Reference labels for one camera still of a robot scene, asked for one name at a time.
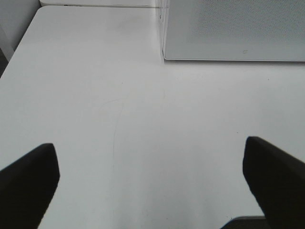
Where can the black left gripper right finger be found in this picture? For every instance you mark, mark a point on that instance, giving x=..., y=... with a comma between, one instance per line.
x=277, y=181

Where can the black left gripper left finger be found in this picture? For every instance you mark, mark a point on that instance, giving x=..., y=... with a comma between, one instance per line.
x=27, y=187

